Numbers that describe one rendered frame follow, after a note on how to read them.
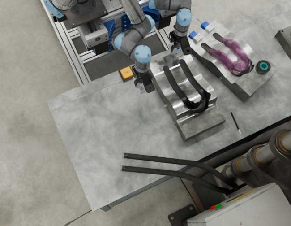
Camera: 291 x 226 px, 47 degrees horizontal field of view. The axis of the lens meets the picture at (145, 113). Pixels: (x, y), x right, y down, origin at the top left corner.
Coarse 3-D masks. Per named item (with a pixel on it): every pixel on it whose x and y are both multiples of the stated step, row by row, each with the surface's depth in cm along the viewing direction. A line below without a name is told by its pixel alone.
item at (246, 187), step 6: (264, 144) 193; (228, 162) 189; (216, 168) 187; (216, 180) 190; (240, 180) 186; (222, 186) 184; (228, 186) 184; (240, 186) 187; (246, 186) 185; (234, 192) 183; (228, 198) 182
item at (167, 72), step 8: (184, 64) 197; (168, 72) 195; (184, 72) 195; (168, 80) 193; (192, 80) 194; (176, 88) 192; (200, 88) 189; (184, 96) 186; (208, 96) 184; (184, 104) 181; (192, 104) 184; (200, 104) 190; (192, 112) 188; (200, 112) 188
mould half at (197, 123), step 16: (176, 64) 196; (192, 64) 196; (160, 80) 192; (176, 80) 193; (176, 96) 187; (192, 96) 185; (176, 112) 181; (208, 112) 190; (192, 128) 186; (208, 128) 187
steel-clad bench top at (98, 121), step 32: (288, 0) 224; (256, 32) 215; (288, 64) 209; (64, 96) 196; (96, 96) 197; (128, 96) 198; (160, 96) 198; (224, 96) 200; (256, 96) 201; (288, 96) 202; (64, 128) 190; (96, 128) 191; (128, 128) 191; (160, 128) 192; (224, 128) 194; (256, 128) 194; (96, 160) 185; (128, 160) 185; (192, 160) 187; (96, 192) 179; (128, 192) 180
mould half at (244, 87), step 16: (224, 32) 208; (192, 48) 204; (224, 48) 200; (208, 64) 201; (256, 64) 195; (272, 64) 196; (224, 80) 199; (240, 80) 192; (256, 80) 192; (240, 96) 197
